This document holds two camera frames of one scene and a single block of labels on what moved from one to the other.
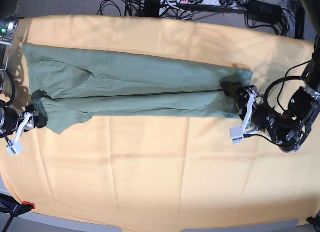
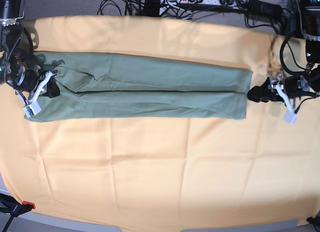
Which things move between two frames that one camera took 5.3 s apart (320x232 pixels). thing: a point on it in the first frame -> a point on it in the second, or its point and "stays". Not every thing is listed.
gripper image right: (282, 127) -> (294, 87)
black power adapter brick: (261, 8) stays
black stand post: (152, 3) stays
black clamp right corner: (315, 221) stays
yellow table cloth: (163, 172) stays
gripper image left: (10, 121) -> (33, 84)
